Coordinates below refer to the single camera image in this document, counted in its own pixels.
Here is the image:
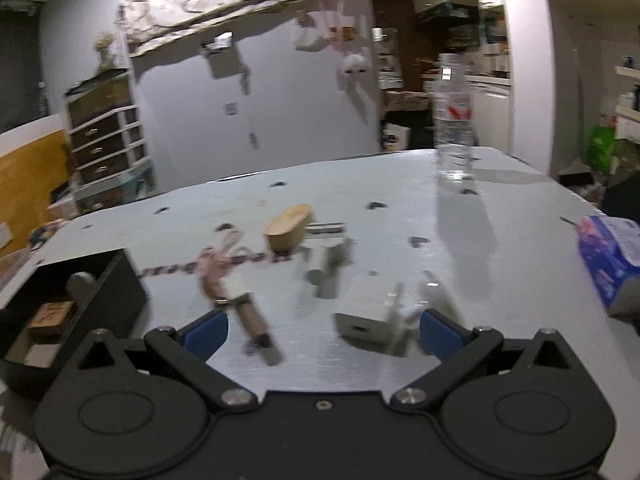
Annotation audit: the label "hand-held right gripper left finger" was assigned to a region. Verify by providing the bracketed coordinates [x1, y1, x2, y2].
[65, 309, 258, 411]

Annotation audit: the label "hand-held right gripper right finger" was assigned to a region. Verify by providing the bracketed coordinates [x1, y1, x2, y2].
[390, 309, 583, 409]

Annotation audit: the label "black storage box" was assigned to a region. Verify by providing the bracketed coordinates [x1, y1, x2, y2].
[0, 249, 149, 401]

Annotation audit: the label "oval wooden block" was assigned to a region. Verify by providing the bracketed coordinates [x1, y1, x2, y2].
[264, 204, 317, 255]

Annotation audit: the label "brown tube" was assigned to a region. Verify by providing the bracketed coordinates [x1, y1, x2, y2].
[215, 282, 286, 366]

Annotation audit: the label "white charger adapter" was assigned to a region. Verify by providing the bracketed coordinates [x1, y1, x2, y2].
[332, 276, 406, 356]

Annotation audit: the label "grey cylinder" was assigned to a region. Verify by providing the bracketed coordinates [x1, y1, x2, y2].
[66, 272, 98, 306]

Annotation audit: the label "small white flat gadget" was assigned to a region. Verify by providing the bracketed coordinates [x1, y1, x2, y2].
[305, 221, 348, 236]

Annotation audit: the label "small wooden box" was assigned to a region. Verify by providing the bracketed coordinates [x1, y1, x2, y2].
[27, 302, 73, 336]

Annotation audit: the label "teal storage box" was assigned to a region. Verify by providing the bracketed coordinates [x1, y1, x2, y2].
[80, 165, 153, 211]

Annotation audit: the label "blue tissue packet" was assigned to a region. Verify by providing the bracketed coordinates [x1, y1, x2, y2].
[577, 215, 640, 311]

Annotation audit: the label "white printed paper bag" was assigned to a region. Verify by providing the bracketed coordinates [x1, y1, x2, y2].
[385, 122, 412, 152]

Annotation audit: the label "clear plastic water bottle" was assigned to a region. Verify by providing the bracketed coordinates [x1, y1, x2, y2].
[432, 52, 475, 181]

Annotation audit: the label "cardboard box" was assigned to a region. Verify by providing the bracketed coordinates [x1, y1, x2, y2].
[557, 157, 608, 192]

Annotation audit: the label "white drawer cabinet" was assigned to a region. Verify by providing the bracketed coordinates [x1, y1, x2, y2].
[65, 70, 153, 196]

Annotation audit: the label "wooden panel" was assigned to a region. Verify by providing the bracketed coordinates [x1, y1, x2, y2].
[0, 115, 71, 256]

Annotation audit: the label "green bag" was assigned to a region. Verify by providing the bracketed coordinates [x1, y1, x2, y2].
[585, 125, 616, 171]

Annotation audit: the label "white plush toy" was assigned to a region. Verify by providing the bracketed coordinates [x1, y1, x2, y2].
[340, 52, 371, 76]

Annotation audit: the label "dried flowers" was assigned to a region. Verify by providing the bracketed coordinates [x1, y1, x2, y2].
[95, 32, 118, 68]

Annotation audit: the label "wall hook gadget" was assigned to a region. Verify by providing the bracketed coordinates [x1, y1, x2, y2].
[202, 32, 236, 56]

